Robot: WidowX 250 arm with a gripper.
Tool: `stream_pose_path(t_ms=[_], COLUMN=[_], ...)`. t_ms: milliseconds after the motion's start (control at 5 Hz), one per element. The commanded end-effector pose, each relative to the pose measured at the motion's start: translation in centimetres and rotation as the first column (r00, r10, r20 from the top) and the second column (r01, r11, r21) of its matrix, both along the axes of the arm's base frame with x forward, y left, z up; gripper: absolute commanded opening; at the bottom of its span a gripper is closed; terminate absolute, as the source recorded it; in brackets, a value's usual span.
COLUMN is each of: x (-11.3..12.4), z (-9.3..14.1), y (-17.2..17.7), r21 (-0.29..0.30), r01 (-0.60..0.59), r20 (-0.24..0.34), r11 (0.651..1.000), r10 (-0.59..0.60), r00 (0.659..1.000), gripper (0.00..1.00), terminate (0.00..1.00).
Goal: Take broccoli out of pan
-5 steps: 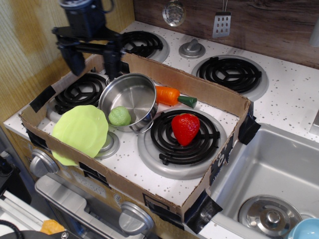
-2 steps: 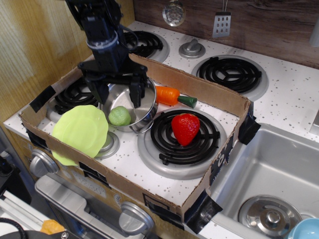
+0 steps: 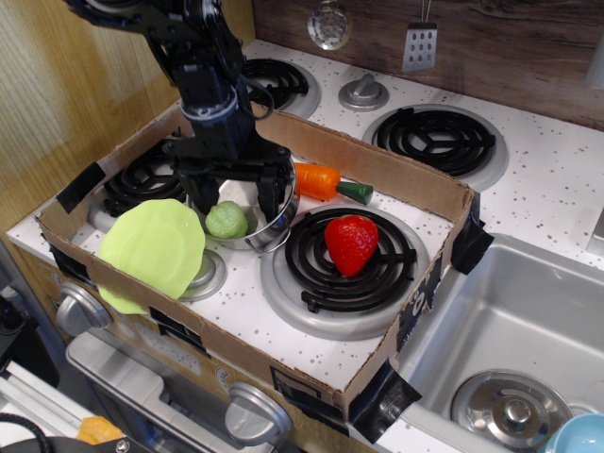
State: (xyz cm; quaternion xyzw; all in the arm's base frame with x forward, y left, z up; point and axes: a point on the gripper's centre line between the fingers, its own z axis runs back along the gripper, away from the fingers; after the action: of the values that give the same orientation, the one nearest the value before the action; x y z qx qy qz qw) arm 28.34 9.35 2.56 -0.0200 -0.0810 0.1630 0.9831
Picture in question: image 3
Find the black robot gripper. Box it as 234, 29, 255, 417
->
163, 101, 291, 222

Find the light green toy broccoli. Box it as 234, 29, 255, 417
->
205, 201, 248, 239

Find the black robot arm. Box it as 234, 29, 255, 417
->
67, 1, 293, 222

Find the stainless steel toy pot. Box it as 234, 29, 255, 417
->
187, 157, 299, 254

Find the orange toy carrot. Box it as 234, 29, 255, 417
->
294, 162, 374, 205

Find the front left black burner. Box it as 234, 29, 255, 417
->
88, 140, 187, 233

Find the black burner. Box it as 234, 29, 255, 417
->
362, 104, 510, 193
260, 204, 430, 341
242, 59, 322, 119
88, 140, 187, 233

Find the small silver stovetop disc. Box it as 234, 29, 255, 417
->
179, 249, 227, 303

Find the light green plastic plate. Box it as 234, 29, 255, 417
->
98, 198, 206, 299

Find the rear left black burner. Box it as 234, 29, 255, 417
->
242, 59, 322, 119

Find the front right black burner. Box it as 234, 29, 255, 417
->
260, 204, 430, 341

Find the red toy strawberry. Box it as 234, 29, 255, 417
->
324, 214, 379, 277

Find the silver stovetop knob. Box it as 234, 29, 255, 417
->
338, 74, 390, 111

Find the hanging silver strainer ladle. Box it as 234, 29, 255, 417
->
307, 1, 352, 51

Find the left silver oven knob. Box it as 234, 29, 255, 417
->
56, 282, 112, 337

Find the silver oven knob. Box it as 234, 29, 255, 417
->
56, 282, 112, 337
225, 381, 293, 446

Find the rear right black burner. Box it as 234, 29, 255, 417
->
362, 104, 510, 193

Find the hanging silver slotted spatula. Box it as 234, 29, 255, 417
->
402, 1, 438, 73

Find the right silver oven knob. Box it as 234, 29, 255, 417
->
225, 381, 293, 446

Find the orange cloth piece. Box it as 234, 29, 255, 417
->
75, 415, 124, 445

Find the silver toy sink basin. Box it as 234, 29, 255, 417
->
398, 235, 603, 452

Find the steel pot lid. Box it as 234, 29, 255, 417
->
449, 369, 573, 452

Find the light blue bowl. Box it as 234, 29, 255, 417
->
544, 413, 603, 453

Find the silver oven door handle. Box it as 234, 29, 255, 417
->
66, 333, 275, 452

